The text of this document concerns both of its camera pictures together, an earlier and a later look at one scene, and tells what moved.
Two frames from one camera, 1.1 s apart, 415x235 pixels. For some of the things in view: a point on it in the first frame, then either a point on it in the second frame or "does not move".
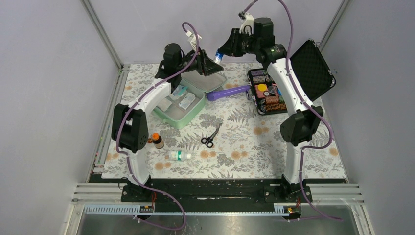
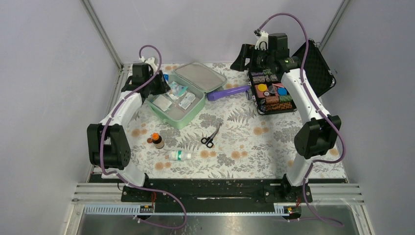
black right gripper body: [240, 43] -> [249, 52]
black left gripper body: [201, 67] -> [157, 86]
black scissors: [208, 141] does not move
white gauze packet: [164, 105] does not move
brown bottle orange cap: [157, 141] does not move
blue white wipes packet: [180, 90] does not move
